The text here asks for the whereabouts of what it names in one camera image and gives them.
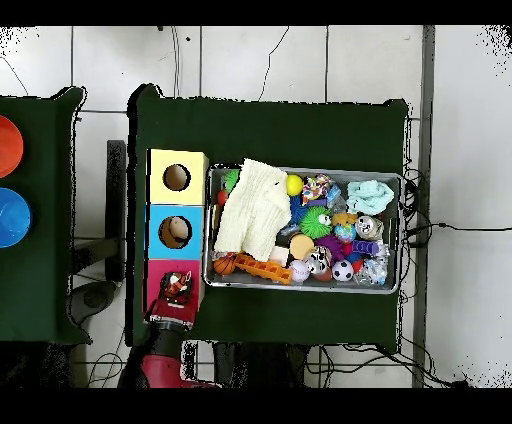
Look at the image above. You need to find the black power cable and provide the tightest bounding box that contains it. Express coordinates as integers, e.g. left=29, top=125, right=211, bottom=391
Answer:
left=404, top=222, right=512, bottom=238

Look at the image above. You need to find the purple bumpy ball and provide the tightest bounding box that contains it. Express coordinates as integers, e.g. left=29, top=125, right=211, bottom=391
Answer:
left=313, top=234, right=345, bottom=263

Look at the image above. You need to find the wooden box with three holes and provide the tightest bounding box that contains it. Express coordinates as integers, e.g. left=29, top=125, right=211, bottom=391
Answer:
left=142, top=148, right=210, bottom=315

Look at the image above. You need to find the small globe ball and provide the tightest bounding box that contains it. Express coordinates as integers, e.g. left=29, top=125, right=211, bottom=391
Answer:
left=334, top=223, right=357, bottom=244

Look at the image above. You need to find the small soccer ball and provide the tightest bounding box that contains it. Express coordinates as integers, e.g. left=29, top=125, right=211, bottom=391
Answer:
left=331, top=259, right=355, bottom=282

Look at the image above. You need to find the silver drink can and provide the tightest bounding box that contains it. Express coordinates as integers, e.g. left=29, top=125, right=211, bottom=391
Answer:
left=354, top=215, right=385, bottom=242

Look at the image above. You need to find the blue bowl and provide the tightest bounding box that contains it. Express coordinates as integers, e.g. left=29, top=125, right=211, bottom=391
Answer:
left=0, top=186, right=32, bottom=249

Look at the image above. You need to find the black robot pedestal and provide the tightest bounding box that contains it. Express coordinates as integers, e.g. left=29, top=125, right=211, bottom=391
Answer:
left=219, top=342, right=310, bottom=388

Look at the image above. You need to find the orange bowl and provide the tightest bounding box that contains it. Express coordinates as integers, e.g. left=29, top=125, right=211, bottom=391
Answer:
left=0, top=114, right=25, bottom=179

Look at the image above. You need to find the dark green table cloth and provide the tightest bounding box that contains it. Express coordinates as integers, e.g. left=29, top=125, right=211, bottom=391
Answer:
left=0, top=86, right=93, bottom=346
left=125, top=82, right=410, bottom=354

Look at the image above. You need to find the cream knitted cloth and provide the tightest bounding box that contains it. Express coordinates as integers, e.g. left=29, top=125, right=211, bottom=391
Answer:
left=212, top=158, right=293, bottom=264

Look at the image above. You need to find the orange striped tiger plush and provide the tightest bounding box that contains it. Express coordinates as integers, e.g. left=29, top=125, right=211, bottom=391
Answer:
left=159, top=270, right=194, bottom=305

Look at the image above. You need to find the clear mesh bin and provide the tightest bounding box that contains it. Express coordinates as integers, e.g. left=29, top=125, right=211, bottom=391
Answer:
left=202, top=164, right=403, bottom=296

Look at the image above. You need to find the orange plastic block tray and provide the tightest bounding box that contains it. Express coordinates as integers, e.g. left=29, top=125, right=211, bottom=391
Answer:
left=232, top=253, right=294, bottom=286

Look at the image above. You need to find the light blue cloth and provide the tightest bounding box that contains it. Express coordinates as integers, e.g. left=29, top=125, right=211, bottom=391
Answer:
left=344, top=179, right=395, bottom=216

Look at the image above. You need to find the colourful patterned cloth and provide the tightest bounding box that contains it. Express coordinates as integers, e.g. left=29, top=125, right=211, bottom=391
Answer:
left=300, top=173, right=333, bottom=206

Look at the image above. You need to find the yellow ball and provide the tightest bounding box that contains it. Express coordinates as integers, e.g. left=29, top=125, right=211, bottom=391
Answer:
left=284, top=174, right=305, bottom=198

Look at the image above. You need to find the green spiky toy with eyes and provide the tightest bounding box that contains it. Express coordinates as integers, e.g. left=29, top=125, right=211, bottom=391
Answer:
left=298, top=205, right=334, bottom=240

